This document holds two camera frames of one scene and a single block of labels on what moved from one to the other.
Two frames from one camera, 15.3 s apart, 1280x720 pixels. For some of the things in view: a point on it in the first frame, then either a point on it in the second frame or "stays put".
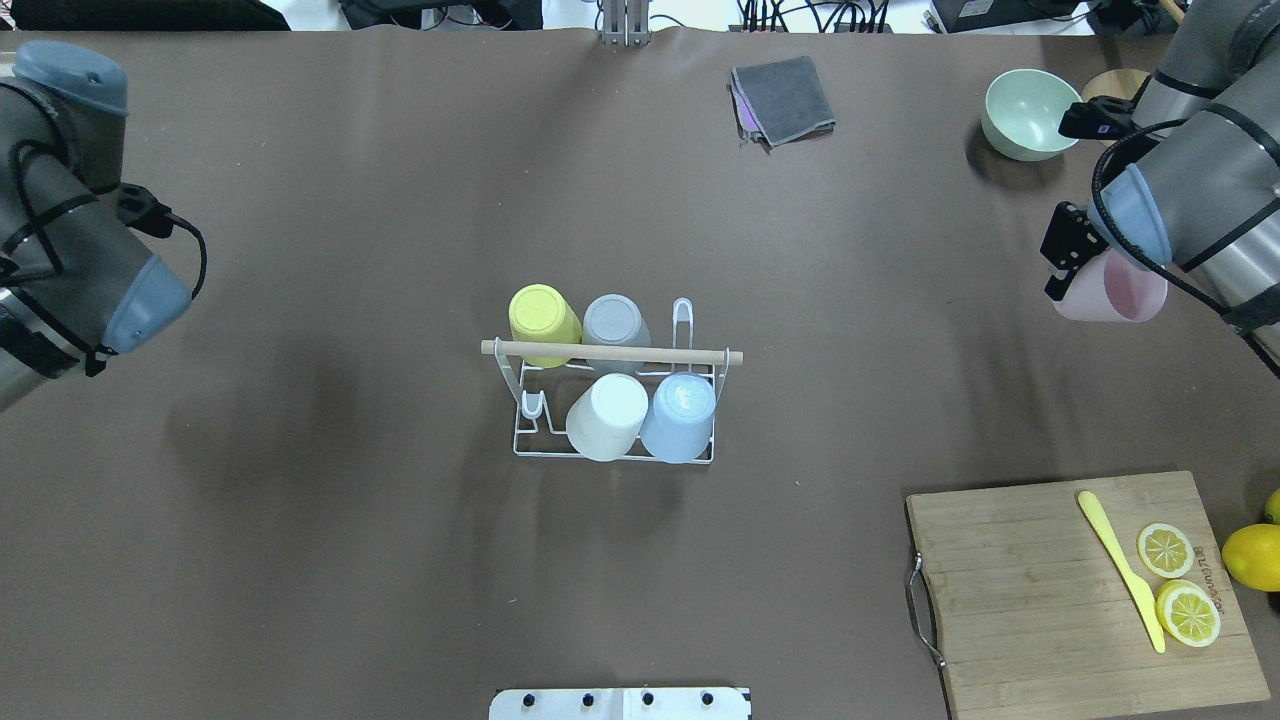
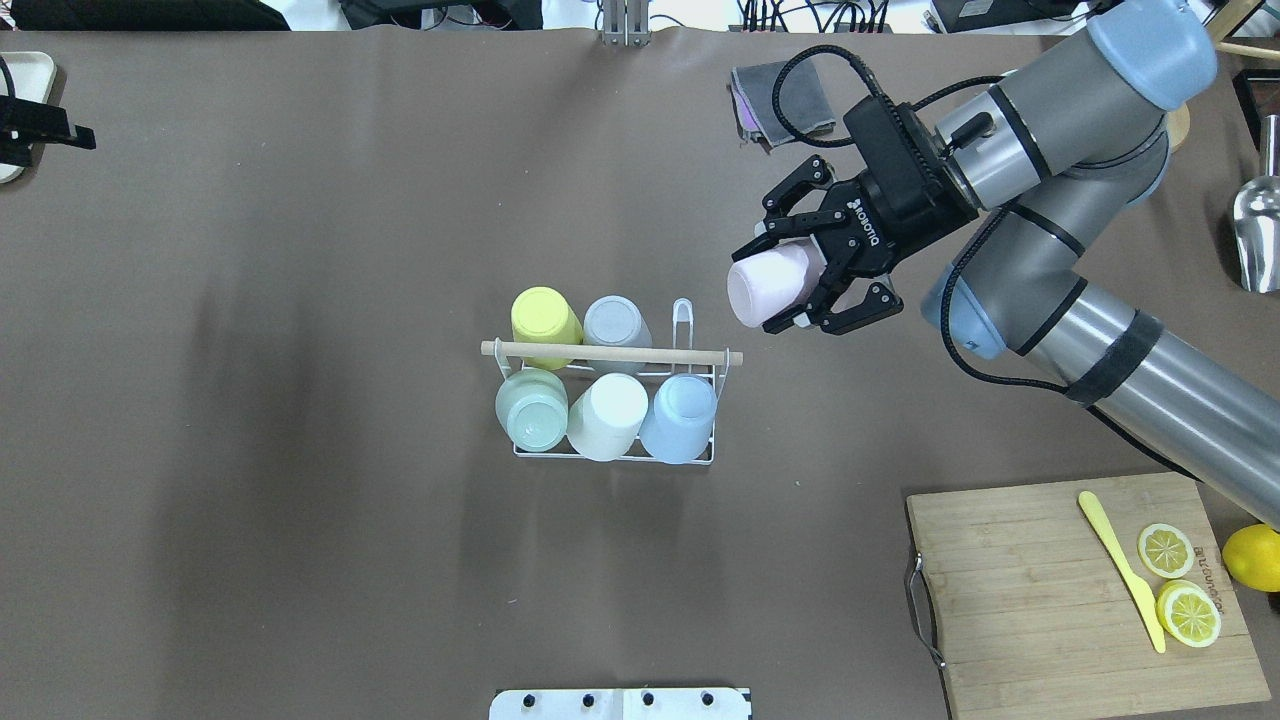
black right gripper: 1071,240 → 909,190
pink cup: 1107,287 → 767,285
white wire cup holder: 615,402 stays put
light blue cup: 679,425 stays put
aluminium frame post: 626,22 stays put
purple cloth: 746,115 stays put
